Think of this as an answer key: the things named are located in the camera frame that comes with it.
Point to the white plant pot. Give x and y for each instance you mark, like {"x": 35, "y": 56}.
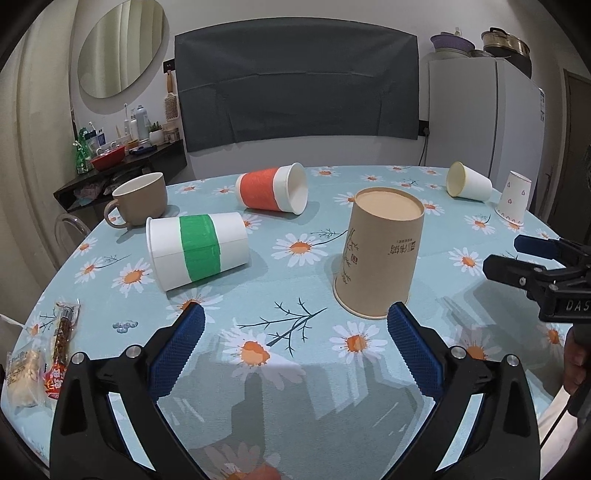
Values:
{"x": 157, "y": 136}

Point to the wooden hairbrush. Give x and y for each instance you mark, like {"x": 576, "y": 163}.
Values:
{"x": 171, "y": 104}

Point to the beige ceramic mug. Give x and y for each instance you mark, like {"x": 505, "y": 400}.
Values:
{"x": 143, "y": 203}

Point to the oval wall mirror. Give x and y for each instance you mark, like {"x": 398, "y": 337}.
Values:
{"x": 120, "y": 46}

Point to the dark wooden door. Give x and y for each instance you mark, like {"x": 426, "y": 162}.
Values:
{"x": 575, "y": 152}

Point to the dark grey cloth cover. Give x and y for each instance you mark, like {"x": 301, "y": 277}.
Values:
{"x": 295, "y": 83}

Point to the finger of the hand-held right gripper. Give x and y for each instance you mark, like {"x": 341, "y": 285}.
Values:
{"x": 540, "y": 247}
{"x": 512, "y": 271}

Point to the white cup with green band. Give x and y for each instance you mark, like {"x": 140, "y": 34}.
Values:
{"x": 198, "y": 249}

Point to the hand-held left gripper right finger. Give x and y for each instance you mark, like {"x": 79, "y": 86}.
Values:
{"x": 411, "y": 342}

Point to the white cup with orange band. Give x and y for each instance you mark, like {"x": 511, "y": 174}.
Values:
{"x": 258, "y": 190}

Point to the brown paper cup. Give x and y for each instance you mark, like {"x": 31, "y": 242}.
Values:
{"x": 378, "y": 258}

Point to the red bowl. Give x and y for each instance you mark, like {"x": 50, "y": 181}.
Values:
{"x": 108, "y": 159}

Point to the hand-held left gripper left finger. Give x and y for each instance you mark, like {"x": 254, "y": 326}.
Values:
{"x": 180, "y": 342}

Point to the person's right hand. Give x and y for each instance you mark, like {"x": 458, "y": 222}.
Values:
{"x": 579, "y": 360}

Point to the white pump bottle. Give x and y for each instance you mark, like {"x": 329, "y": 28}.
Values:
{"x": 141, "y": 122}

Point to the steel cooking pot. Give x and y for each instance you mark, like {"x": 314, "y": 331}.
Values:
{"x": 505, "y": 44}

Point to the beige curtain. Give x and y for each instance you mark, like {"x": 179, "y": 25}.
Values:
{"x": 37, "y": 138}

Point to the plain white paper cup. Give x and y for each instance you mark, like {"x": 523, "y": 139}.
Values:
{"x": 476, "y": 187}

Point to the black wall shelf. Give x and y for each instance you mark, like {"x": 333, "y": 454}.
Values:
{"x": 157, "y": 159}

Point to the purple basin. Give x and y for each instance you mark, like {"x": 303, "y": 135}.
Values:
{"x": 452, "y": 42}

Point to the clear bread packet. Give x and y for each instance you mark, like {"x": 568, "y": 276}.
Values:
{"x": 25, "y": 378}

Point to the red sausage snack packet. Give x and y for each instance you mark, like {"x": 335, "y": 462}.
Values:
{"x": 60, "y": 344}

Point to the white cup with heart print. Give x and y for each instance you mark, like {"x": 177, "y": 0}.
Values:
{"x": 512, "y": 198}

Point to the green patterned bag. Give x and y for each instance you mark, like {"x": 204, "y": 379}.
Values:
{"x": 82, "y": 154}

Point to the white refrigerator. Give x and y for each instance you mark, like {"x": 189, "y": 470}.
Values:
{"x": 461, "y": 115}

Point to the clear plastic chair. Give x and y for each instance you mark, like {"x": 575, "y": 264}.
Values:
{"x": 69, "y": 235}

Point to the blue daisy tablecloth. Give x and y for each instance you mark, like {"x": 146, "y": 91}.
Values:
{"x": 281, "y": 290}

